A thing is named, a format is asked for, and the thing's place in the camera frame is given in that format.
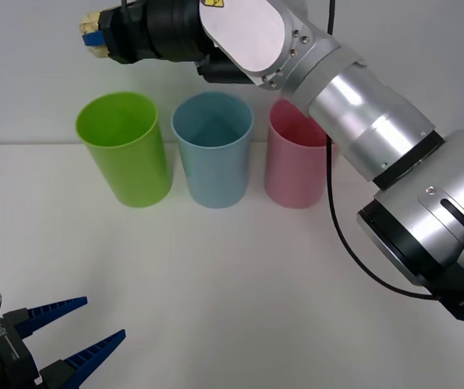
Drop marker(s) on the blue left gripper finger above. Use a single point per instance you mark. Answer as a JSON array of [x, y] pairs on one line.
[[82, 362], [49, 312]]

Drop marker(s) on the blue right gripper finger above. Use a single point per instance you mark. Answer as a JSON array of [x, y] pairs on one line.
[[93, 39]]

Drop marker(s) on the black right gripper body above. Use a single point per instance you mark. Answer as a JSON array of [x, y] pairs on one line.
[[126, 36]]

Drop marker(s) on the yellow paper ball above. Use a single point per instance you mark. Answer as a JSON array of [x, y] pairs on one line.
[[92, 20]]

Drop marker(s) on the silver and black right arm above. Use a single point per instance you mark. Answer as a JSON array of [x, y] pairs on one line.
[[377, 121]]

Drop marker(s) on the yellow-green plastic bin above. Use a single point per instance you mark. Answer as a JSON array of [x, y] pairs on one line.
[[134, 170]]

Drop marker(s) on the pale blue plastic bin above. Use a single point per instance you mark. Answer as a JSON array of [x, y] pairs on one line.
[[215, 170]]

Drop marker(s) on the pink plastic bin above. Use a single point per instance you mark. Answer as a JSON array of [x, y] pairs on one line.
[[290, 174]]

